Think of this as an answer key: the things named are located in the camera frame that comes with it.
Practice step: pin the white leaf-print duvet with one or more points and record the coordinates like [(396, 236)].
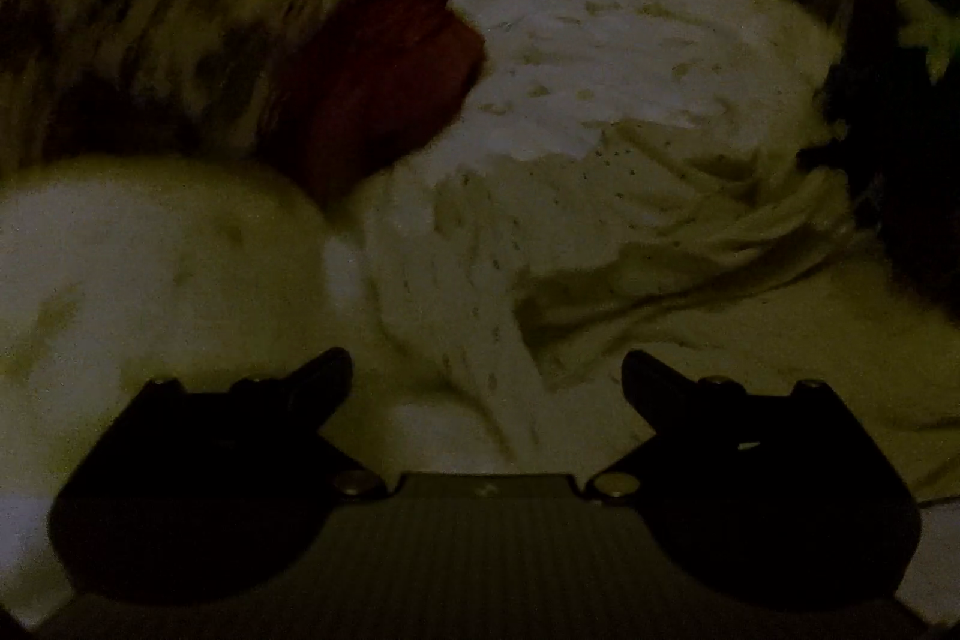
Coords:
[(150, 265)]

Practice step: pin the dark red blanket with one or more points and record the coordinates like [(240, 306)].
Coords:
[(375, 78)]

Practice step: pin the white black-dotted small garment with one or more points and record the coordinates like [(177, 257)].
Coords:
[(570, 235)]

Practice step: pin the dark printed cloth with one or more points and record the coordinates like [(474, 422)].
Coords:
[(900, 145)]

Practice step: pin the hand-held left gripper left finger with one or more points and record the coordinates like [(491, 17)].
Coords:
[(326, 377)]

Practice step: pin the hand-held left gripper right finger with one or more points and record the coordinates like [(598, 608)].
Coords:
[(646, 381)]

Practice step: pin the monkey-print cloth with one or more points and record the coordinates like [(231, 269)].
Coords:
[(165, 25)]

